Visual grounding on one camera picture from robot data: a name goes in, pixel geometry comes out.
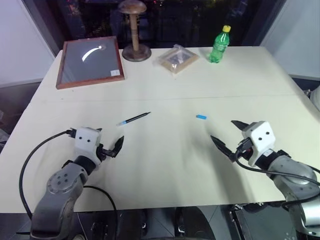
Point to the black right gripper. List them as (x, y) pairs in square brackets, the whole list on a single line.
[(245, 152)]

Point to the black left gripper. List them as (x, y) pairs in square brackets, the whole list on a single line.
[(102, 152)]

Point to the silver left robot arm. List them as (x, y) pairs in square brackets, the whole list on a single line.
[(60, 182)]

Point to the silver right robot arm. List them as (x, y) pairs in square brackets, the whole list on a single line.
[(292, 172)]

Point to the black uncapped pen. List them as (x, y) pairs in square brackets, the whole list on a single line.
[(136, 118)]

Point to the blue pen cap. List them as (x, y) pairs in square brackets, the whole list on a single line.
[(201, 116)]

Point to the green plastic bottle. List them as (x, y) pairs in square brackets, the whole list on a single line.
[(220, 46)]

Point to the wooden framed dark picture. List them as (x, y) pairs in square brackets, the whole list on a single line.
[(91, 61)]

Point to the clear plastic bag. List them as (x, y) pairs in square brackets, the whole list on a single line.
[(178, 59)]

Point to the black box under table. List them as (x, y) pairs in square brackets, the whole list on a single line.
[(262, 223)]

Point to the wooden hat stand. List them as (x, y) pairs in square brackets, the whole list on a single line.
[(135, 47)]

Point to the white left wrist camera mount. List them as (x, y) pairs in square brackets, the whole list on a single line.
[(86, 140)]

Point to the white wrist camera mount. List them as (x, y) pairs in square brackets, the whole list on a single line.
[(261, 140), (86, 140)]

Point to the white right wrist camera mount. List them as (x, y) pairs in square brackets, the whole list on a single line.
[(261, 140)]

